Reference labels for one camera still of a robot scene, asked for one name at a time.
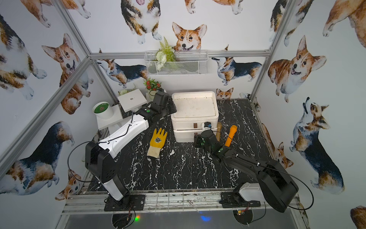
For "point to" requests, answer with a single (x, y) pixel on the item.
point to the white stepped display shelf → (130, 101)
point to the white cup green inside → (103, 110)
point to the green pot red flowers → (152, 86)
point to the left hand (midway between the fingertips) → (177, 104)
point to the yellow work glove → (157, 141)
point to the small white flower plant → (124, 91)
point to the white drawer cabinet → (193, 109)
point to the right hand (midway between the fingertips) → (192, 136)
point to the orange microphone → (233, 130)
